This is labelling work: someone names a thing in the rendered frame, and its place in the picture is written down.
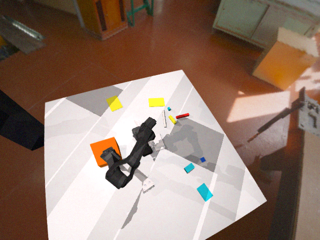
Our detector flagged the yellow rectangular block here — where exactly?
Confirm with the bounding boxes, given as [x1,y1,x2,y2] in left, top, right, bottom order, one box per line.
[168,115,177,125]

